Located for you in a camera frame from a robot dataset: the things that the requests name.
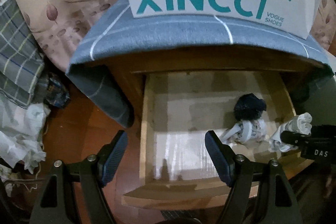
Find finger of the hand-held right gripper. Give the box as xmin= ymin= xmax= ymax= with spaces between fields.
xmin=280 ymin=130 xmax=311 ymax=147

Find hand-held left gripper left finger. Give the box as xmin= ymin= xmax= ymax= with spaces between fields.
xmin=28 ymin=130 xmax=128 ymax=224

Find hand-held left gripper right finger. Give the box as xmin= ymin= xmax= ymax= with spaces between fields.
xmin=205 ymin=130 xmax=307 ymax=224

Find white underwear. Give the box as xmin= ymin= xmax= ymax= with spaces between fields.
xmin=269 ymin=112 xmax=313 ymax=154

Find wooden drawer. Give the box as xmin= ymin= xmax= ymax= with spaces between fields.
xmin=122 ymin=70 xmax=311 ymax=210

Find floral patterned underwear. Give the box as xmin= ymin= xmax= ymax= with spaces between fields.
xmin=219 ymin=119 xmax=268 ymax=146

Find white drawer liner paper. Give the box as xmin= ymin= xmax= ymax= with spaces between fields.
xmin=147 ymin=72 xmax=292 ymax=182

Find navy sock bundle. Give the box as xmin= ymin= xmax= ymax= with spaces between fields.
xmin=234 ymin=93 xmax=267 ymax=121

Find blue packet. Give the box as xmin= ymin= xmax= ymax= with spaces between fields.
xmin=43 ymin=74 xmax=70 ymax=108

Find wooden nightstand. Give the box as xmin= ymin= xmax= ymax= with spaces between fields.
xmin=105 ymin=48 xmax=326 ymax=210

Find white crumpled bedding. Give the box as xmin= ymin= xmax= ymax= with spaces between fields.
xmin=0 ymin=98 xmax=50 ymax=175

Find blue checked cloth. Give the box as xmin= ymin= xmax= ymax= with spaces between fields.
xmin=66 ymin=0 xmax=335 ymax=128

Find grey plaid pillow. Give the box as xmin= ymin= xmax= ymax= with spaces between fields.
xmin=0 ymin=0 xmax=45 ymax=109

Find leaf-print bed sheet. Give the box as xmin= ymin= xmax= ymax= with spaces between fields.
xmin=10 ymin=0 xmax=336 ymax=72

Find metal wire rack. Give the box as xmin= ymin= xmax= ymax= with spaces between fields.
xmin=0 ymin=177 xmax=46 ymax=214

